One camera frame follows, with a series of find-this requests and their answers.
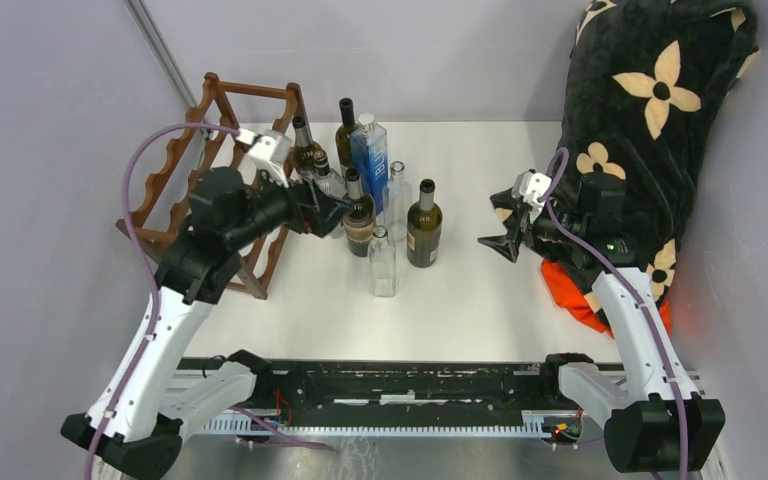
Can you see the brown wooden wine rack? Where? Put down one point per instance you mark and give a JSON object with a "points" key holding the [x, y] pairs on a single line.
{"points": [[258, 265]]}

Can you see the clear round glass bottle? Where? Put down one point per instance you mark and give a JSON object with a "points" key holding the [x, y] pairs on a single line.
{"points": [[398, 199]]}

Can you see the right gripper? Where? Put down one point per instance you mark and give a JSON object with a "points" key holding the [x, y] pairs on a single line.
{"points": [[508, 245]]}

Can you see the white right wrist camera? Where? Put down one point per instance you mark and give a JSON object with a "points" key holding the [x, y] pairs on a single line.
{"points": [[532, 189]]}

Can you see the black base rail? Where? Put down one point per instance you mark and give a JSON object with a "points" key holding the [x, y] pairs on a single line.
{"points": [[404, 399]]}

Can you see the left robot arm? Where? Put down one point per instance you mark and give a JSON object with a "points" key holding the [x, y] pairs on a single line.
{"points": [[133, 426]]}

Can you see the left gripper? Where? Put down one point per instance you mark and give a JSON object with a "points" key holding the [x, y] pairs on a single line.
{"points": [[307, 211]]}

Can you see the green wine bottle left rear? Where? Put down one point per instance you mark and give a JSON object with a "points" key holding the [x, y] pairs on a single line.
{"points": [[304, 148]]}

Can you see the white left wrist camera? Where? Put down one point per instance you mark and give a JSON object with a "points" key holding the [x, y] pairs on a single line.
{"points": [[267, 151]]}

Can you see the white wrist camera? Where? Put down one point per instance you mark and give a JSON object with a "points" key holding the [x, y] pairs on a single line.
{"points": [[267, 151], [532, 189]]}

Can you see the black floral blanket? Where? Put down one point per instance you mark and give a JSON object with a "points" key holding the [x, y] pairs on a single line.
{"points": [[645, 85]]}

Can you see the green wine bottle right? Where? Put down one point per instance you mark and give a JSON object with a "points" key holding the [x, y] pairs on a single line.
{"points": [[424, 220]]}

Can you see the aluminium corner profile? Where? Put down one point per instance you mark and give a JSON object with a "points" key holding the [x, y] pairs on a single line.
{"points": [[152, 34]]}

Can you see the clear square bottle black cap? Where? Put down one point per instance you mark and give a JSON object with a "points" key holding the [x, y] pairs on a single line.
{"points": [[325, 174]]}

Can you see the blue square glass bottle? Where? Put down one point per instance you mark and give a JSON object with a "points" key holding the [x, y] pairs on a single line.
{"points": [[370, 156]]}

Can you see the orange cloth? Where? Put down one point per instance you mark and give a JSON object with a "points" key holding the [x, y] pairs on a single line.
{"points": [[586, 308]]}

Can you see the green wine bottle brown label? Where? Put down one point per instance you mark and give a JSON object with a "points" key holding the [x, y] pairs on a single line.
{"points": [[359, 220]]}

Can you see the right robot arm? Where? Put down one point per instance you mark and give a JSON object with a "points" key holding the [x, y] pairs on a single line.
{"points": [[658, 421]]}

